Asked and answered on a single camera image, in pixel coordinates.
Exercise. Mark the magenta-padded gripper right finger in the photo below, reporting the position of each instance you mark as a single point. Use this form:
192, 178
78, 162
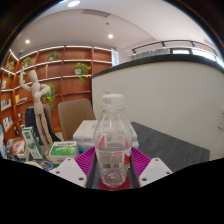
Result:
155, 170

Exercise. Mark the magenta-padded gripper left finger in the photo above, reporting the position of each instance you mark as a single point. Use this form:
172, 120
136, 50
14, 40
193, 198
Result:
68, 171

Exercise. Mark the clear plastic water bottle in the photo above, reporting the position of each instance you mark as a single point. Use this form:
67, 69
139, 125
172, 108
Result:
112, 146

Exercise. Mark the green white tissue box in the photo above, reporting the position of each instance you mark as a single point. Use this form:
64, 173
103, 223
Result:
63, 150

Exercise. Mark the flat round red coaster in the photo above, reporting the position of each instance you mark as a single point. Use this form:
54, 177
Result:
126, 185

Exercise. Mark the white cardboard box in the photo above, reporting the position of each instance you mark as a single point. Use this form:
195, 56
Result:
85, 131

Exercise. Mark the green white drink carton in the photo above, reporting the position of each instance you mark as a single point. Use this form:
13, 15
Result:
31, 143

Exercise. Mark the tan chair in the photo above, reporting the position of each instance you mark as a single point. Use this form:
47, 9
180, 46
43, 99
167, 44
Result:
75, 118

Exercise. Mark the dark blue chair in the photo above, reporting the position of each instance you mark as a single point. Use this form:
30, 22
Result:
30, 123

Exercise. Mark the wooden artist mannequin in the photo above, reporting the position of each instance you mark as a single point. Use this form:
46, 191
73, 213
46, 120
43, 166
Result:
38, 100

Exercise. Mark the grey curtain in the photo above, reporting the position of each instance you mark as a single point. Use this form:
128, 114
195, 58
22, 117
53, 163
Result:
150, 54

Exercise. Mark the window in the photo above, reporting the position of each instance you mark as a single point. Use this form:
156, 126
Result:
200, 53

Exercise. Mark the ceiling air vent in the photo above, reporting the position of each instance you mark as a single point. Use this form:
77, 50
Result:
95, 13

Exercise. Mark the ceiling lights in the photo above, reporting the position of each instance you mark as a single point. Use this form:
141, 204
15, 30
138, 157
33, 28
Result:
73, 3

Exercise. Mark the white wall socket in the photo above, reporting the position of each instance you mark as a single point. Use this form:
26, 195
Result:
221, 118

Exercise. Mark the wooden wall shelf unit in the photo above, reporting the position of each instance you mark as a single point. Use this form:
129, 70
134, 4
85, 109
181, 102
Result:
71, 83

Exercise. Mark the white wall sign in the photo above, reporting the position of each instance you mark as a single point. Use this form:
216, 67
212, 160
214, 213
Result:
115, 57

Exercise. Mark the black ceiling track rail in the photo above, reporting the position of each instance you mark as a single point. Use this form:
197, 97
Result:
173, 43

